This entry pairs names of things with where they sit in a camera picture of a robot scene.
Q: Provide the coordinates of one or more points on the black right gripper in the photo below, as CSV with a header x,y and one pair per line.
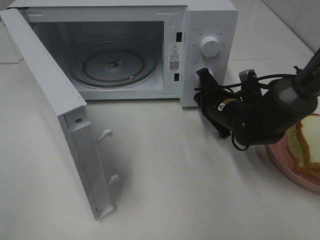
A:
x,y
223,108

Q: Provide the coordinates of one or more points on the pink plate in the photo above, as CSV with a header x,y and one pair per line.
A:
x,y
280,156

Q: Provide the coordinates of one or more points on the toast sandwich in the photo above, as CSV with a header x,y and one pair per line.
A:
x,y
303,145

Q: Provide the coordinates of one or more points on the white microwave door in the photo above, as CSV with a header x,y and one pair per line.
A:
x,y
57,117

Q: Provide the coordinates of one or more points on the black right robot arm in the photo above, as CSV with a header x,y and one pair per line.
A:
x,y
259,110

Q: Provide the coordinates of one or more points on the white upper microwave knob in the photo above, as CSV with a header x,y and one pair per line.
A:
x,y
210,45

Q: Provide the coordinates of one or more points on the white adjacent table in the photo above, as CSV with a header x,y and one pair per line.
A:
x,y
260,34

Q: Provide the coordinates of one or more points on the glass microwave turntable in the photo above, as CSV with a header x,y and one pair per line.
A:
x,y
113,64

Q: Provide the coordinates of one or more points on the white microwave oven body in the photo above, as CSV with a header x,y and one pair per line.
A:
x,y
175,26

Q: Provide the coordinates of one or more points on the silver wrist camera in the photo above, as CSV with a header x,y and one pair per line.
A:
x,y
249,82

